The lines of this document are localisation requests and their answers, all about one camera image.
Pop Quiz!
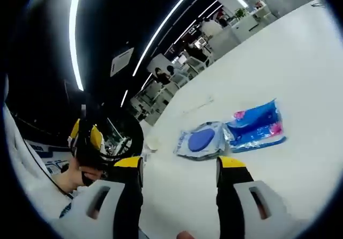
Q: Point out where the pale packet with blue oval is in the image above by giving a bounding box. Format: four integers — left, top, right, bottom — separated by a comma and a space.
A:
175, 121, 229, 161

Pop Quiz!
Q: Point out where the ceiling light strip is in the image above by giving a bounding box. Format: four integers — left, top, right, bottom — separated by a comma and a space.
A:
69, 0, 87, 91
132, 0, 215, 77

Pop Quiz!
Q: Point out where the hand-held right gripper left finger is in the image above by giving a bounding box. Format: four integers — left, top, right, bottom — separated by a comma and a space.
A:
50, 155, 145, 239

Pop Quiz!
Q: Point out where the blue and white wall poster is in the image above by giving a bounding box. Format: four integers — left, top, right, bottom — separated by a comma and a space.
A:
24, 139, 71, 176

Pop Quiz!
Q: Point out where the person's white shirt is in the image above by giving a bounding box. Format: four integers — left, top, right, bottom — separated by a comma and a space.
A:
3, 101, 81, 220

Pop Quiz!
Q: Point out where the green potted plant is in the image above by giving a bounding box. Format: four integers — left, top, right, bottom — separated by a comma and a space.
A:
234, 8, 248, 20

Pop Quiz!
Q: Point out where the person's right hand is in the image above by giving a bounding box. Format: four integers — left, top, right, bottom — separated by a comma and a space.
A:
177, 230, 197, 239

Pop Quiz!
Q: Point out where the white flat strip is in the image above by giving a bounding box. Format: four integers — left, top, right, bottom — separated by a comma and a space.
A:
183, 96, 215, 114

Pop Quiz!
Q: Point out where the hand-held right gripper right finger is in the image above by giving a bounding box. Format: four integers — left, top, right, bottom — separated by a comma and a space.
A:
215, 155, 305, 239

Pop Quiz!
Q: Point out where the white paper cup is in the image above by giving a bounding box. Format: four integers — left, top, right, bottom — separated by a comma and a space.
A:
145, 135, 162, 152

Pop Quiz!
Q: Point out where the blue plastic bag packet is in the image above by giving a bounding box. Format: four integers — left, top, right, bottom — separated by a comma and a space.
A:
224, 98, 287, 154

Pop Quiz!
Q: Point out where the white ceiling panel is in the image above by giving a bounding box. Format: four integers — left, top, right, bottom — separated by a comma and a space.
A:
110, 47, 134, 77

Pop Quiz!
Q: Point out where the person's left hand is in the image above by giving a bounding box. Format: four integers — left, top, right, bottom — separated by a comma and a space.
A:
57, 161, 106, 195

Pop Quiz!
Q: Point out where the white table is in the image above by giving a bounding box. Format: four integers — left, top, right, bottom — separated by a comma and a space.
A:
136, 0, 343, 239

